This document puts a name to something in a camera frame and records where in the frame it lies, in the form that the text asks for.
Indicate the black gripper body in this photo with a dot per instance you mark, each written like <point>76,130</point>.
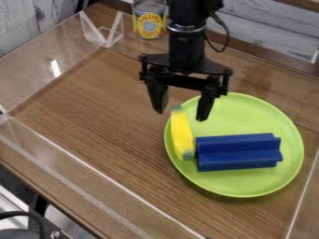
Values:
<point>160,74</point>

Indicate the yellow toy banana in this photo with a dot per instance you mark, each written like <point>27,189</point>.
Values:
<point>181,134</point>

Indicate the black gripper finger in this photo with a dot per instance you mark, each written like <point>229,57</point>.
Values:
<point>159,94</point>
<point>204,104</point>

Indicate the clear acrylic corner bracket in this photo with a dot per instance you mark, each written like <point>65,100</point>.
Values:
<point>103,36</point>

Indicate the yellow labelled tin can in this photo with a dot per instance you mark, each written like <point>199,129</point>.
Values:
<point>149,18</point>

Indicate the blue plastic block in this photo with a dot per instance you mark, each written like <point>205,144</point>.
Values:
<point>241,151</point>

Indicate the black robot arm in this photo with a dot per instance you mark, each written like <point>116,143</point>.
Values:
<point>185,26</point>

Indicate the black metal table bracket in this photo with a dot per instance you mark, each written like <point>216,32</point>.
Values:
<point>52,232</point>

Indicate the green plate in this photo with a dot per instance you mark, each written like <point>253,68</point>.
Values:
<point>241,114</point>

